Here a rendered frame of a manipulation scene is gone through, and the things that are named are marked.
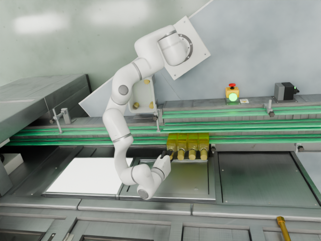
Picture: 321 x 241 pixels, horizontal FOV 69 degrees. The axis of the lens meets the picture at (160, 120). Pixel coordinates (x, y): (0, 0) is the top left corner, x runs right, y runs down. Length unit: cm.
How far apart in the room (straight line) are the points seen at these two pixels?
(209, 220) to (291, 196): 41
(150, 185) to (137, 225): 22
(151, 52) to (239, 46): 59
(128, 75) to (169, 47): 22
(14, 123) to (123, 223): 89
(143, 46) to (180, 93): 56
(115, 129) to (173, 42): 44
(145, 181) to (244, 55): 89
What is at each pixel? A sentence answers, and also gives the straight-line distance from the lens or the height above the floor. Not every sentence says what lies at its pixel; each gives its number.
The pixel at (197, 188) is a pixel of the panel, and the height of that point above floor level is 125.
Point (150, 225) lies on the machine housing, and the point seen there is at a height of 144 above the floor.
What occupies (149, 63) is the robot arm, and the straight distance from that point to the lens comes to 101.
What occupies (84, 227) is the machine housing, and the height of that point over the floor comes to 148.
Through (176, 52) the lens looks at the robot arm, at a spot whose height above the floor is 112.
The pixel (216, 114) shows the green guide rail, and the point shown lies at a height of 95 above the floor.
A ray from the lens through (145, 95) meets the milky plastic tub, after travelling 150.
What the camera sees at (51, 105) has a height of 70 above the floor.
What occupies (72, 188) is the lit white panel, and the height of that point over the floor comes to 128.
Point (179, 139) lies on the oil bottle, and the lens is 130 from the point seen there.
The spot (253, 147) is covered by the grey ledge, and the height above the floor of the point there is 88.
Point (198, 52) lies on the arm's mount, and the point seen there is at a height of 81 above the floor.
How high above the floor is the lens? 214
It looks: 62 degrees down
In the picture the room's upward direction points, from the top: 159 degrees counter-clockwise
